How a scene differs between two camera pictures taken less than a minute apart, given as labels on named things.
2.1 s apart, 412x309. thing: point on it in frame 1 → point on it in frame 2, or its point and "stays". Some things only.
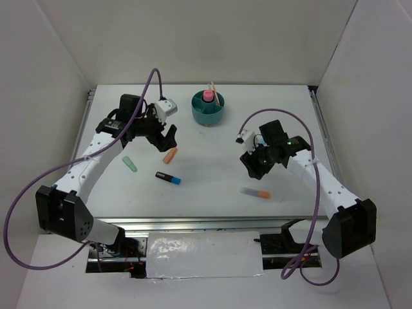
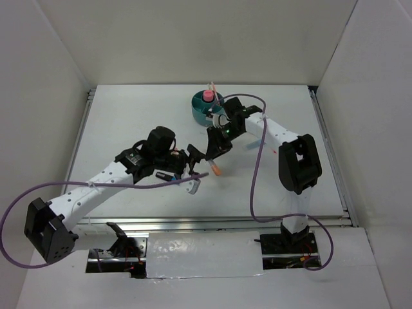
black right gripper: (249, 161) → (217, 146)
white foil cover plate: (204, 254) stays
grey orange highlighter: (255, 193) → (214, 167)
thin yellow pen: (212, 91) stays
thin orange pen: (215, 93) stays
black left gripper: (162, 143) → (194, 154)
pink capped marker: (208, 95) stays
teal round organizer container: (206, 114) stays
